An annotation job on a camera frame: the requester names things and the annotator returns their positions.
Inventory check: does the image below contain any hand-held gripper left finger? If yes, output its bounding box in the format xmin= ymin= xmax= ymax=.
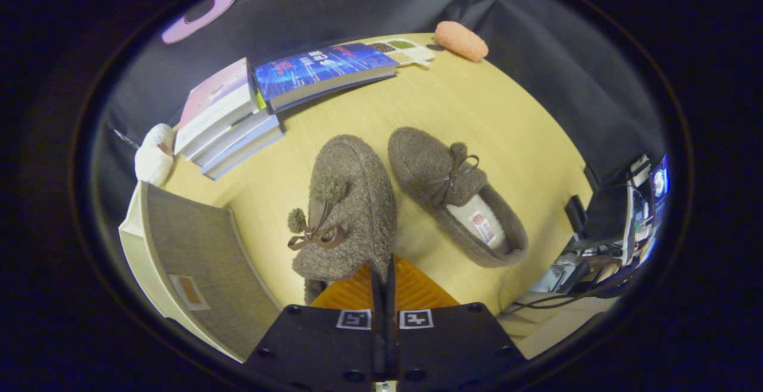
xmin=243 ymin=261 xmax=386 ymax=388

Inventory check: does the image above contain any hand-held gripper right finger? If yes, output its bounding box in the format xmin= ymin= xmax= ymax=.
xmin=386 ymin=254 xmax=528 ymax=388

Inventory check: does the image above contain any brown fuzzy slipper shoe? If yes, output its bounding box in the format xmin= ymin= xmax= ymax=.
xmin=287 ymin=135 xmax=398 ymax=306
xmin=387 ymin=127 xmax=529 ymax=269

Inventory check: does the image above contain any beige fabric storage box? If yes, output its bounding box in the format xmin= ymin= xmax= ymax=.
xmin=118 ymin=180 xmax=284 ymax=363

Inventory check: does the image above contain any black stand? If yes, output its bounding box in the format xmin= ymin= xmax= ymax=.
xmin=564 ymin=194 xmax=590 ymax=235

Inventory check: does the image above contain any grey-blue cover book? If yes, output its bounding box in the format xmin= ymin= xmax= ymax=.
xmin=201 ymin=123 xmax=287 ymax=181

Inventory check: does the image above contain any white cover book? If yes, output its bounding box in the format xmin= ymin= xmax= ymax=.
xmin=192 ymin=108 xmax=281 ymax=169

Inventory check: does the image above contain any white fuzzy plush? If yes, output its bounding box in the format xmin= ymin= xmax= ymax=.
xmin=134 ymin=123 xmax=177 ymax=188

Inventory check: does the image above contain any computer monitor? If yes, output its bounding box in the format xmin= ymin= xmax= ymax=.
xmin=647 ymin=154 xmax=672 ymax=229

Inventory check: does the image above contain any pink cover book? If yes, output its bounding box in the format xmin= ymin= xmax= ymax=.
xmin=174 ymin=57 xmax=259 ymax=155

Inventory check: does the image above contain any blue cover book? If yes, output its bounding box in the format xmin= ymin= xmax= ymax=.
xmin=254 ymin=42 xmax=401 ymax=114

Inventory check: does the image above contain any white grain sample card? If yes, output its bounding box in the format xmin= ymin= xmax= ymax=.
xmin=365 ymin=37 xmax=437 ymax=69

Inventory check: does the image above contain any orange fuzzy plush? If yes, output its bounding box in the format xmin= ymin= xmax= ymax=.
xmin=433 ymin=20 xmax=490 ymax=63

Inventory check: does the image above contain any black backdrop cloth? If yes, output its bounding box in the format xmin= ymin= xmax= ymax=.
xmin=94 ymin=0 xmax=668 ymax=217

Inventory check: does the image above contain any black cable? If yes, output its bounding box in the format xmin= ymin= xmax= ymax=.
xmin=511 ymin=261 xmax=641 ymax=316

